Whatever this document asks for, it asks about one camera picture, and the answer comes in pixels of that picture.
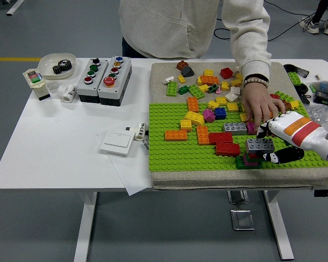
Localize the person's left hand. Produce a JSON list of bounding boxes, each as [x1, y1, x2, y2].
[[240, 80, 287, 132]]

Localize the robot right hand white shell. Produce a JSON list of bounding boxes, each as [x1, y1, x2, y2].
[[256, 110, 328, 164]]

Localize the magenta 2x2 brick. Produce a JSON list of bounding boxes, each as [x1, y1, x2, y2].
[[245, 122, 259, 135]]

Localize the grey 2x4 brick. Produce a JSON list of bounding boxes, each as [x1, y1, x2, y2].
[[245, 138, 276, 154], [223, 122, 248, 135]]

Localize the red 2x4 brick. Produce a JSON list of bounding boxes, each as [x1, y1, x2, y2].
[[208, 132, 233, 145], [215, 141, 241, 157]]

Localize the lime green toy brick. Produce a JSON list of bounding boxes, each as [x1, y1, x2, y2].
[[286, 71, 302, 86]]

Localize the magenta toy brick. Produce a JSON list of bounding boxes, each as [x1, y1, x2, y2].
[[243, 154, 260, 167]]

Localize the green studded baseplate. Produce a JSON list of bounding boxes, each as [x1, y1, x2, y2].
[[148, 100, 328, 172]]

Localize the white hollow brick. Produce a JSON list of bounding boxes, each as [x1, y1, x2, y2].
[[224, 92, 240, 103]]

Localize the green 2x4 brick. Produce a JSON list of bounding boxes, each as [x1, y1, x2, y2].
[[274, 90, 296, 103], [243, 152, 263, 164], [188, 84, 206, 99]]

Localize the blue 2x2 brick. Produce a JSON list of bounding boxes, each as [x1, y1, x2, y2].
[[214, 107, 227, 121]]

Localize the black electronic module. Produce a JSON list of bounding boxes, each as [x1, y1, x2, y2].
[[313, 91, 328, 108]]

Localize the clear bag blue parts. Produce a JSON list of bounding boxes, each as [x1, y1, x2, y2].
[[309, 80, 328, 95]]

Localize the black glossy rectangular module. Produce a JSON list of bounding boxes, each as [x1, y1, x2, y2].
[[294, 67, 310, 79]]

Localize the magenta slope brick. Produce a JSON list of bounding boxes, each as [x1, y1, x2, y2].
[[202, 108, 217, 123]]

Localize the dark green base brick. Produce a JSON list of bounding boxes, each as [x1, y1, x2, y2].
[[235, 155, 263, 170]]

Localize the yellow arch brick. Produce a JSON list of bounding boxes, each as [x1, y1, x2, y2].
[[183, 110, 206, 127]]

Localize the dark grey slope brick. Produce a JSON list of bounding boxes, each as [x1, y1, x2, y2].
[[180, 65, 195, 78]]

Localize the grey metal floor box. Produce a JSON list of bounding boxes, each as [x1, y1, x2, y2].
[[227, 190, 249, 205]]

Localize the person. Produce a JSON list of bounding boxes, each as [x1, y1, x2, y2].
[[298, 0, 328, 35], [118, 0, 287, 132]]

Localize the metal floor socket plate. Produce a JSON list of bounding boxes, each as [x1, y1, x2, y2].
[[230, 209, 255, 231]]

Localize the white labelled tube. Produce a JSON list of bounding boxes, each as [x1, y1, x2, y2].
[[133, 122, 149, 142]]

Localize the grey emergency-stop control box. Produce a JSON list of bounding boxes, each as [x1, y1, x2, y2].
[[97, 56, 133, 106]]

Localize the white paper sheet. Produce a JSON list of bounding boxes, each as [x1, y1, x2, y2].
[[96, 128, 154, 197]]

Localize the grey four-button control box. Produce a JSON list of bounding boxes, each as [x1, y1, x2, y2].
[[75, 58, 110, 104]]

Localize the black metal gear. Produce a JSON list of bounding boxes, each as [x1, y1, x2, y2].
[[57, 59, 73, 72], [52, 64, 69, 75]]

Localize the white plastic bowl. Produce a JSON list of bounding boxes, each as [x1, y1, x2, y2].
[[37, 52, 77, 81]]

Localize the white background table leg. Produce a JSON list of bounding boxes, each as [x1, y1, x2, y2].
[[5, 0, 26, 16]]

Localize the black ring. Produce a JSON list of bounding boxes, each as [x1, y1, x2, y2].
[[294, 83, 309, 95]]

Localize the black floor cable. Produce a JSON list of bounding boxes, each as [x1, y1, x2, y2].
[[213, 16, 318, 44]]

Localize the white wall switch plate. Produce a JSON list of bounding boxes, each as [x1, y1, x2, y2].
[[99, 131, 133, 156]]

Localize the white red-green switch module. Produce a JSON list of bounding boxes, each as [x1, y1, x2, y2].
[[22, 68, 51, 102]]

